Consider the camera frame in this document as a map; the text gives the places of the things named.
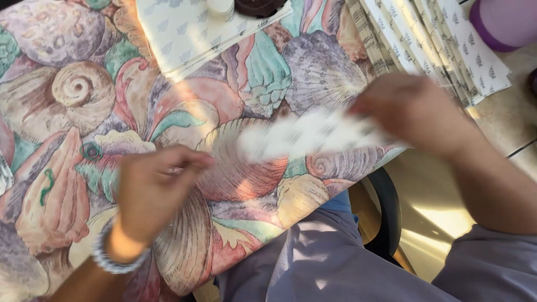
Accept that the person's left hand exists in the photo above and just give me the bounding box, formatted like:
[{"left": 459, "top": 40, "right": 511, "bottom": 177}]
[{"left": 116, "top": 145, "right": 216, "bottom": 246}]

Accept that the person's right hand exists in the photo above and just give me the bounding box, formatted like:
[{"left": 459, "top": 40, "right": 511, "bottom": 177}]
[{"left": 347, "top": 74, "right": 474, "bottom": 160}]

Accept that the white printed paper sheet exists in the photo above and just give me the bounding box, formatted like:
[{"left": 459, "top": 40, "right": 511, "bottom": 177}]
[{"left": 237, "top": 107, "right": 403, "bottom": 163}]

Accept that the seashell print tablecloth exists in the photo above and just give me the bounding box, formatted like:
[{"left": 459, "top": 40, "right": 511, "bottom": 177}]
[{"left": 0, "top": 0, "right": 408, "bottom": 302}]

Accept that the fanned pile of printed papers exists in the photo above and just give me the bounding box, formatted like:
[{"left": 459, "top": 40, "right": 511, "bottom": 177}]
[{"left": 345, "top": 0, "right": 512, "bottom": 109}]

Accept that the green rubber band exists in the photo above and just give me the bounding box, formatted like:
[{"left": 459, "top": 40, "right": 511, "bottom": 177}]
[
  {"left": 80, "top": 142, "right": 104, "bottom": 162},
  {"left": 39, "top": 169, "right": 56, "bottom": 207}
]

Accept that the black chair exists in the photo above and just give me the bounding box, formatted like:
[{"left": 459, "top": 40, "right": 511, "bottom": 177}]
[{"left": 360, "top": 167, "right": 404, "bottom": 269}]

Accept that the stack of leaf-print paper sheets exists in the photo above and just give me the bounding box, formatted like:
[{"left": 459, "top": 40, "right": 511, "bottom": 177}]
[{"left": 135, "top": 0, "right": 294, "bottom": 83}]

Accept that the dark brown round object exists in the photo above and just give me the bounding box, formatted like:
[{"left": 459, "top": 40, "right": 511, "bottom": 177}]
[{"left": 233, "top": 0, "right": 289, "bottom": 19}]

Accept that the purple cylindrical container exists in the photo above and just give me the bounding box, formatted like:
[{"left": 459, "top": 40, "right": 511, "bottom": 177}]
[{"left": 469, "top": 0, "right": 537, "bottom": 53}]

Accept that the white round lid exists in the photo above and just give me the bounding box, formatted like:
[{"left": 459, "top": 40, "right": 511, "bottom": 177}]
[{"left": 206, "top": 0, "right": 235, "bottom": 18}]

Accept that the person's lavender clothing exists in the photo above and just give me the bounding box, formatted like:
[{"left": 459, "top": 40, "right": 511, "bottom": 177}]
[{"left": 214, "top": 191, "right": 537, "bottom": 302}]

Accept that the silver beaded bracelet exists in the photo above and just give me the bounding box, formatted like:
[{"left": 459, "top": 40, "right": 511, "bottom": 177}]
[{"left": 91, "top": 222, "right": 151, "bottom": 275}]

